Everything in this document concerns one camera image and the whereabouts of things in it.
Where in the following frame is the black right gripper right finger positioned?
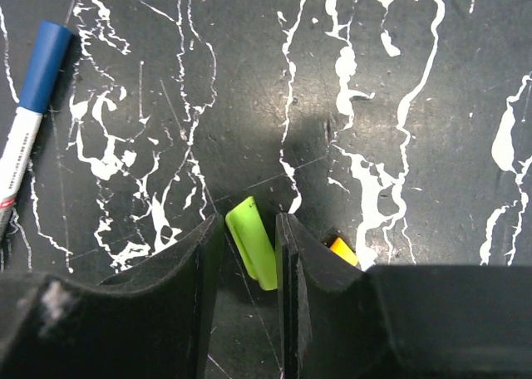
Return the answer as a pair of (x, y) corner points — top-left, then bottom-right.
(275, 213), (531, 378)

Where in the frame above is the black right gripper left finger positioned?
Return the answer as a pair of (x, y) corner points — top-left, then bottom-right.
(1, 214), (224, 378)

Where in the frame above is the blue white pen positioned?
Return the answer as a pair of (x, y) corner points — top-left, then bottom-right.
(1, 106), (42, 238)

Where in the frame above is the lime green pen cap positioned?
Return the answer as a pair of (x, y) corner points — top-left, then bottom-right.
(225, 196), (278, 291)

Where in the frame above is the blue pen cap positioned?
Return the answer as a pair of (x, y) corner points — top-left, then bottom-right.
(18, 21), (72, 114)

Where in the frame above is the yellow pen cap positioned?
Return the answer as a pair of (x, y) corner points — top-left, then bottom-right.
(329, 237), (359, 267)

